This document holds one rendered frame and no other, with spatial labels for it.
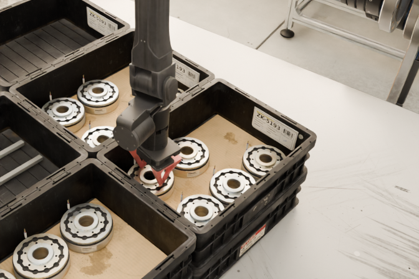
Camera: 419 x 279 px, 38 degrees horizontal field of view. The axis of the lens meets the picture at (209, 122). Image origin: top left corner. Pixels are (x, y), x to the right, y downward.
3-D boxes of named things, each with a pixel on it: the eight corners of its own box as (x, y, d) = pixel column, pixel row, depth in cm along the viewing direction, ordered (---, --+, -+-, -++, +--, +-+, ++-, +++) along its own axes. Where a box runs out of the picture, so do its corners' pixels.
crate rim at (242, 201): (217, 83, 150) (218, 75, 149) (318, 143, 137) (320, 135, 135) (93, 163, 126) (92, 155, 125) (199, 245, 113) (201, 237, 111)
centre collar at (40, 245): (45, 240, 116) (45, 238, 116) (59, 256, 114) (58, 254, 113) (22, 253, 113) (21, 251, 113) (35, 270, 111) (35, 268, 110)
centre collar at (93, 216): (88, 208, 123) (87, 207, 122) (104, 222, 120) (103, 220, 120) (68, 222, 120) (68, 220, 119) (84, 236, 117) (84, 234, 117)
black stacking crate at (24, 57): (65, 20, 184) (62, -14, 176) (132, 62, 170) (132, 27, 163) (-56, 73, 160) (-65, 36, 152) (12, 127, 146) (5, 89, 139)
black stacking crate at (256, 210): (214, 113, 156) (218, 78, 149) (309, 172, 143) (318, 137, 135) (96, 194, 132) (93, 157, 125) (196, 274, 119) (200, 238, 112)
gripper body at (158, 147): (157, 169, 121) (158, 141, 116) (125, 141, 126) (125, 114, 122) (181, 154, 125) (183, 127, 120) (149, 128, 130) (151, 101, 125)
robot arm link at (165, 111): (176, 96, 118) (151, 85, 120) (155, 114, 113) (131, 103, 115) (174, 122, 123) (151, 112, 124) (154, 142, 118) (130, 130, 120)
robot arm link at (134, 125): (178, 74, 113) (140, 62, 116) (141, 106, 105) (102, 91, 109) (180, 125, 120) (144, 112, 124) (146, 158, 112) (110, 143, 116)
